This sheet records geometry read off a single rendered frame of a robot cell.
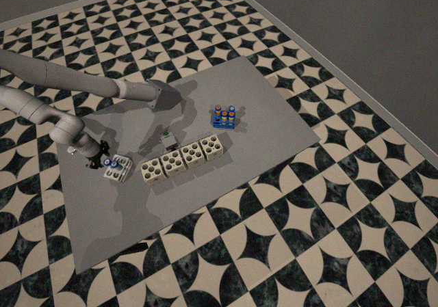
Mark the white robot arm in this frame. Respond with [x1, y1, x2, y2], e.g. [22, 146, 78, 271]
[0, 49, 156, 157]

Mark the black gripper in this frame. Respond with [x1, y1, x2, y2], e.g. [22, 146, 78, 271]
[86, 140, 110, 170]

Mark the blue sample tube rack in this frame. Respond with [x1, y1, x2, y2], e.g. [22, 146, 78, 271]
[214, 110, 235, 129]

